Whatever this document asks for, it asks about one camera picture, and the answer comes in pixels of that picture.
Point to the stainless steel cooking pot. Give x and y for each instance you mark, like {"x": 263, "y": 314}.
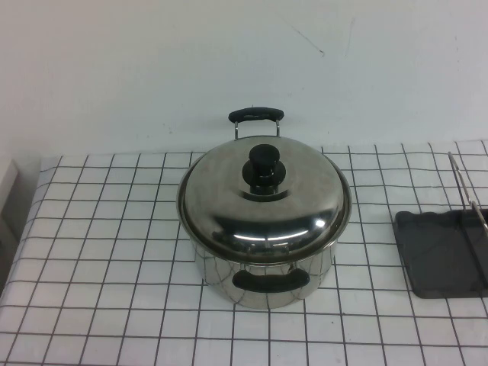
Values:
{"x": 213, "y": 274}

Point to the white cabinet edge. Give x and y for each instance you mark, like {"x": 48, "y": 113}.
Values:
{"x": 8, "y": 198}

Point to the steel pot lid black knob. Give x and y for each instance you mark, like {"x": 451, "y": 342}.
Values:
{"x": 228, "y": 198}

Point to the dark grey rack drip tray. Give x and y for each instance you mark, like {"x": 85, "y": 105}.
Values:
{"x": 431, "y": 259}

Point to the white grid pattern tablecloth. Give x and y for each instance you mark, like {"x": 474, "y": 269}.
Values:
{"x": 114, "y": 267}

